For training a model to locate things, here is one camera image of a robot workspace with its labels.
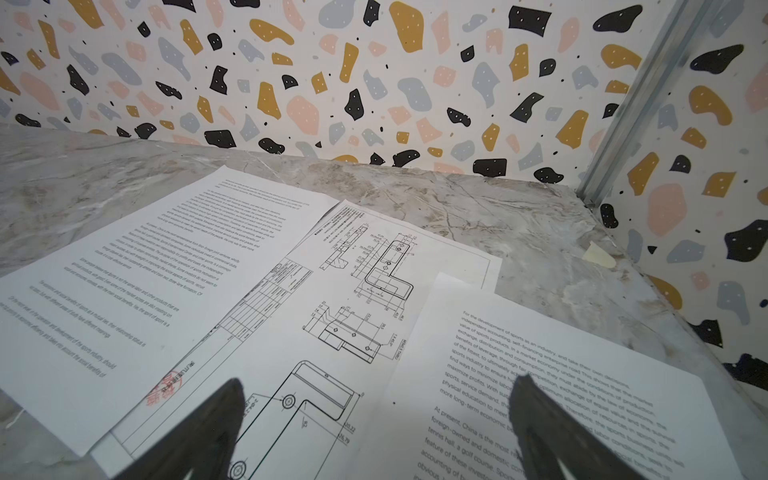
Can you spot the text page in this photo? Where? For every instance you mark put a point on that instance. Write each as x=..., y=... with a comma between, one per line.
x=89, y=330
x=480, y=368

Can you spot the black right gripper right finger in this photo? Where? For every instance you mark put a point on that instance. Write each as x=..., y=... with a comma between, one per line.
x=552, y=442

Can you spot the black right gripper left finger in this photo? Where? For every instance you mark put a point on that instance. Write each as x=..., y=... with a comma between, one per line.
x=199, y=447

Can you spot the small yellowish paper scrap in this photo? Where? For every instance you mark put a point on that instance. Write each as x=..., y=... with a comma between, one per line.
x=597, y=255

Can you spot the aluminium corner post right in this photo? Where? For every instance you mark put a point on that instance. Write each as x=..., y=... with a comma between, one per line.
x=687, y=22

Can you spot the technical drawing sheet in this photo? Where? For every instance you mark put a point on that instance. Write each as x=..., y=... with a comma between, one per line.
x=314, y=345

